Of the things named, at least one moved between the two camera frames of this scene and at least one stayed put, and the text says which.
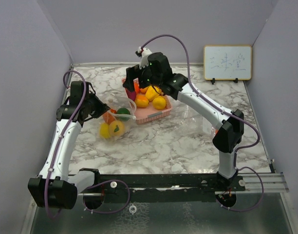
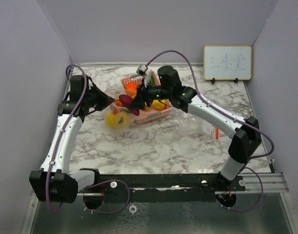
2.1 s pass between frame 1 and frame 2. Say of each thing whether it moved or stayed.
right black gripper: moved
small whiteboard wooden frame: stayed
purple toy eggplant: moved
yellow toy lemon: moved
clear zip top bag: moved
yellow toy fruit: stayed
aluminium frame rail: stayed
